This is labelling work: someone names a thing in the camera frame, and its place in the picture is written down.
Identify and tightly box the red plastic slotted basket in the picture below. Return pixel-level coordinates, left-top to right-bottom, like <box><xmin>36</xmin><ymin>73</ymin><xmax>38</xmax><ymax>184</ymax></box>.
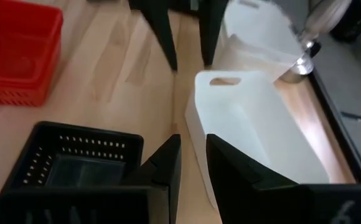
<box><xmin>0</xmin><ymin>0</ymin><xmax>64</xmax><ymax>91</ymax></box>
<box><xmin>0</xmin><ymin>77</ymin><xmax>52</xmax><ymax>108</ymax></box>

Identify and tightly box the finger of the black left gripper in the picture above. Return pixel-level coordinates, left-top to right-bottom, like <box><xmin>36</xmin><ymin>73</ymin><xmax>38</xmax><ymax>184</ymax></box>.
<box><xmin>128</xmin><ymin>0</ymin><xmax>179</xmax><ymax>73</ymax></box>
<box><xmin>198</xmin><ymin>0</ymin><xmax>230</xmax><ymax>68</ymax></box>

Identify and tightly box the table lamp with white shade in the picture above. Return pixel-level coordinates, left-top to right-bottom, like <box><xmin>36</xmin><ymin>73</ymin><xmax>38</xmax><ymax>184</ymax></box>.
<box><xmin>273</xmin><ymin>0</ymin><xmax>354</xmax><ymax>85</ymax></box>

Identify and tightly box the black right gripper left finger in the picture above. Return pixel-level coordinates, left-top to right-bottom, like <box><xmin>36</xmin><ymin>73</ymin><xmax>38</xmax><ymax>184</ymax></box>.
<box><xmin>0</xmin><ymin>133</ymin><xmax>182</xmax><ymax>224</ymax></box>

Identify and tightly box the black plastic slotted basket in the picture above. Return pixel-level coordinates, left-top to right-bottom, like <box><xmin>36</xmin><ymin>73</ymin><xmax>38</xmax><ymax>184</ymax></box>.
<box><xmin>9</xmin><ymin>121</ymin><xmax>144</xmax><ymax>187</ymax></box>
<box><xmin>0</xmin><ymin>121</ymin><xmax>145</xmax><ymax>189</ymax></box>

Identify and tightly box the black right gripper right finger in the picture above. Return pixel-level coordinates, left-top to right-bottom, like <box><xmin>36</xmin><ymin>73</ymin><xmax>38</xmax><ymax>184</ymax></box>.
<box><xmin>206</xmin><ymin>134</ymin><xmax>361</xmax><ymax>224</ymax></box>

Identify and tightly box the white plastic bin with handle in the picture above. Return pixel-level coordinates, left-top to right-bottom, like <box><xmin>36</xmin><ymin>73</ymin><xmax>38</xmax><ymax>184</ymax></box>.
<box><xmin>212</xmin><ymin>0</ymin><xmax>306</xmax><ymax>83</ymax></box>
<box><xmin>184</xmin><ymin>69</ymin><xmax>332</xmax><ymax>210</ymax></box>

